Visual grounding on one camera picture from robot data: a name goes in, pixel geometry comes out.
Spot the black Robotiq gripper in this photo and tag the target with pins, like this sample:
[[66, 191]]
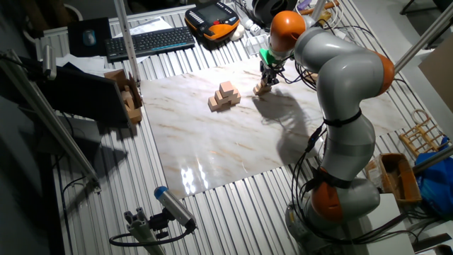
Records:
[[270, 72]]

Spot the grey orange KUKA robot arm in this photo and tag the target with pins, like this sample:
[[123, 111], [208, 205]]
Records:
[[343, 81]]

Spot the medium wooden cube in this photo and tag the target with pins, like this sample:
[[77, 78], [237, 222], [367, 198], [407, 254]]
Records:
[[212, 103], [219, 97], [226, 88], [235, 95], [237, 100]]

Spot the clear plastic box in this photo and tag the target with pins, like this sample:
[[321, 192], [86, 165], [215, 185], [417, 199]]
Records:
[[255, 45]]

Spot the white egg shaped object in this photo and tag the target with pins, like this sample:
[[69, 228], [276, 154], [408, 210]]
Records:
[[238, 32]]

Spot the white plug adapter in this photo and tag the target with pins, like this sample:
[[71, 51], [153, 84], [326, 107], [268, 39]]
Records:
[[249, 25]]

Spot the black round spool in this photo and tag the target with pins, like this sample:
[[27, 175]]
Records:
[[269, 7]]

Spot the marble pattern mat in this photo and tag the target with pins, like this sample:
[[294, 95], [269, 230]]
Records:
[[212, 141]]

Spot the orange black teach pendant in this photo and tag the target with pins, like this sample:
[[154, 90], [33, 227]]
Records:
[[212, 21]]

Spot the white small labelled device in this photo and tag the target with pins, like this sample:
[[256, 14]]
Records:
[[340, 33]]

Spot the black computer keyboard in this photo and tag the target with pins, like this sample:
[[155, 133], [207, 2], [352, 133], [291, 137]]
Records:
[[148, 42]]

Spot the white paper sheet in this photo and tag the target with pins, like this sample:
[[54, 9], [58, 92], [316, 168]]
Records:
[[148, 25], [85, 63]]

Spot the wooden block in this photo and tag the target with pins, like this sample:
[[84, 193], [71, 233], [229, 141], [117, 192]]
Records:
[[126, 95], [135, 115]]

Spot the brown cardboard box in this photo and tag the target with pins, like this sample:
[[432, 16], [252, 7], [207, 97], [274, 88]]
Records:
[[118, 76]]

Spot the wooden rack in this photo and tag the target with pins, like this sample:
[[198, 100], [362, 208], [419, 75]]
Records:
[[421, 131]]

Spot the orange cardboard box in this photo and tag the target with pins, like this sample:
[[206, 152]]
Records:
[[407, 184]]

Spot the brown cardboard sheet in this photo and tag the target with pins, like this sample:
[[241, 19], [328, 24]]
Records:
[[440, 78]]

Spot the dark computer mouse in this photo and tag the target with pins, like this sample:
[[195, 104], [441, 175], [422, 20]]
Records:
[[89, 37]]

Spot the black monitor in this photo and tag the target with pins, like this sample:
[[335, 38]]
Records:
[[81, 93]]

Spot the black mouse pad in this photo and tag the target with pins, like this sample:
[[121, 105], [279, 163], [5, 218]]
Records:
[[76, 46]]

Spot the blue bag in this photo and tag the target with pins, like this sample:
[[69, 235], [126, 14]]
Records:
[[437, 187]]

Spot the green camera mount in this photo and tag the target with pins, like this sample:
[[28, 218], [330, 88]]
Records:
[[266, 56]]

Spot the aluminium upright post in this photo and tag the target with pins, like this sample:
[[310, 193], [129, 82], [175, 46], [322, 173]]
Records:
[[318, 7]]

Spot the aluminium frame profile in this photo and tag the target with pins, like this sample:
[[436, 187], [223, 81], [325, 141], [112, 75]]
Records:
[[127, 42]]

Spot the silver depth camera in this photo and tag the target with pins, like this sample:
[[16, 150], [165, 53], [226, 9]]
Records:
[[175, 207]]

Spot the long aluminium frame bar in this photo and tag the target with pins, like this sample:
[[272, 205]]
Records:
[[423, 44], [53, 118]]

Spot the black camera bracket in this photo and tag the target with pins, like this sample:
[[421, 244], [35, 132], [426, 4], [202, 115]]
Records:
[[159, 223]]

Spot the short aluminium profile mount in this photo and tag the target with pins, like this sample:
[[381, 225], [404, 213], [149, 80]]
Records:
[[141, 232]]

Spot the grey upright depth camera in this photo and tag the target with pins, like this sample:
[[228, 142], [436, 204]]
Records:
[[49, 62]]

